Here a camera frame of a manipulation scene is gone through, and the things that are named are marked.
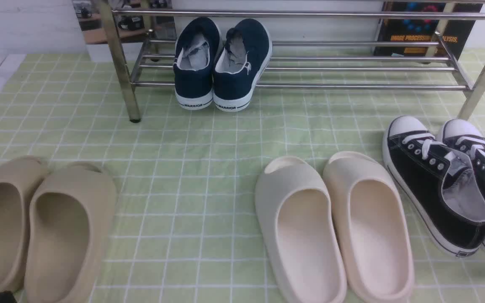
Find metal shoe rack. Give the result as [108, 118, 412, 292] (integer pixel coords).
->
[95, 0, 485, 123]

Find left cream foam slipper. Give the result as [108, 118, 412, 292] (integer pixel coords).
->
[254, 156, 348, 303]

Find cream foam slipper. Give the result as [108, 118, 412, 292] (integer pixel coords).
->
[254, 156, 348, 303]
[322, 151, 415, 303]

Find green checkered tablecloth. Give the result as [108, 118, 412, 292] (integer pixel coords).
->
[0, 54, 464, 303]

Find right navy canvas shoe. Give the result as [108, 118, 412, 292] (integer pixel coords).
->
[213, 19, 273, 112]

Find navy canvas shoe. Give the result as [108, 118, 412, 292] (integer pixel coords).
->
[173, 17, 223, 111]
[213, 19, 273, 112]

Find left navy canvas shoe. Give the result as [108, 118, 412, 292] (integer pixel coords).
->
[173, 17, 223, 111]

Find right cream foam slipper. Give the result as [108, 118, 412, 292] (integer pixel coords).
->
[322, 151, 415, 303]

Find right tan foam slipper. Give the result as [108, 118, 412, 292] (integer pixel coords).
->
[24, 162, 118, 303]

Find tan foam slipper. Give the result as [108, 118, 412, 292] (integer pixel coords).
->
[24, 162, 118, 303]
[0, 155, 49, 292]

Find left tan foam slipper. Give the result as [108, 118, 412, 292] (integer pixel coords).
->
[0, 155, 49, 292]

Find black left gripper tip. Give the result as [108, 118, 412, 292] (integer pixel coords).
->
[0, 291, 17, 303]

